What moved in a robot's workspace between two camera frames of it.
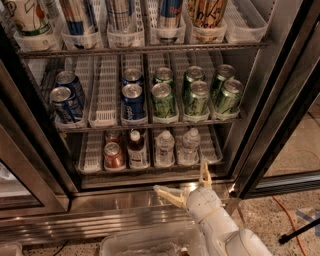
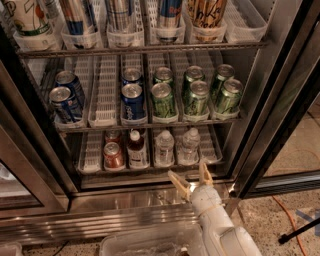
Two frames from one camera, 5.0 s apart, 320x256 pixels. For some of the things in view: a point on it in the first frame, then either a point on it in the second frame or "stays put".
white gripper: x=202 y=203 -> x=204 y=197
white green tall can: x=29 y=17 stays put
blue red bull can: x=170 y=20 stays put
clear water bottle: x=189 y=152 stays put
